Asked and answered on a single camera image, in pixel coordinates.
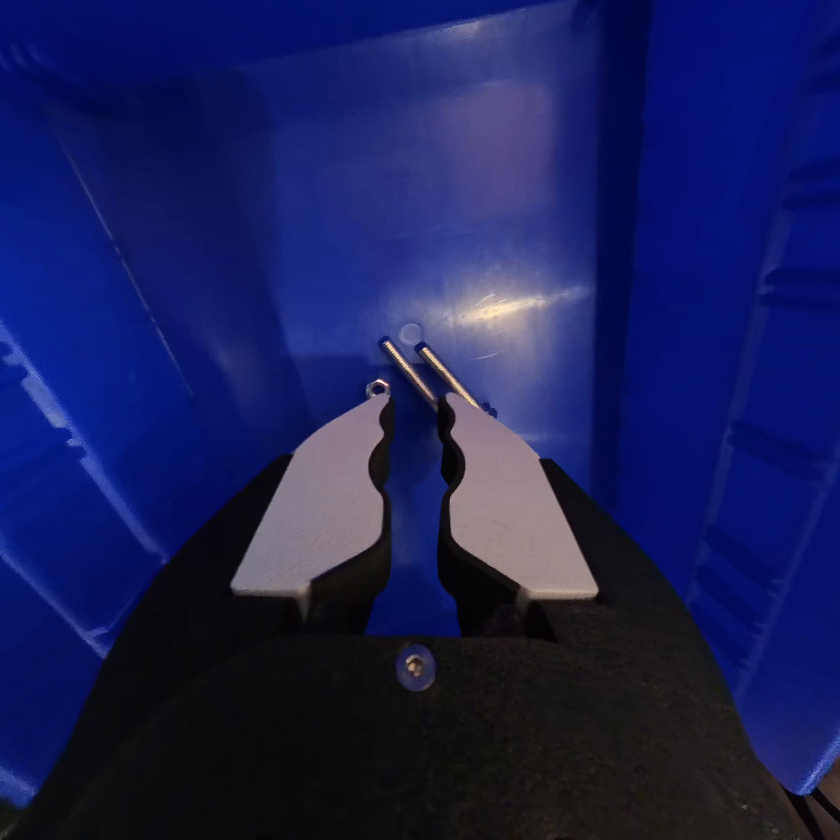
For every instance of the small steel hex nut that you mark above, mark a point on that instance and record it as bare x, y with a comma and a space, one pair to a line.
369, 390

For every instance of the long thin steel bolt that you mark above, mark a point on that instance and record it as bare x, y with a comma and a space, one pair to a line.
407, 374
439, 367

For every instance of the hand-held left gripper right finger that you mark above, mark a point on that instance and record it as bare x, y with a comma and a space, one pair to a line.
512, 518

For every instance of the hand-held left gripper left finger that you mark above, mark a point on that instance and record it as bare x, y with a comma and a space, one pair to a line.
315, 518

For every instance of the blue plastic parts bin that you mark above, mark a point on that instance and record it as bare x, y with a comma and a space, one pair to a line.
459, 197

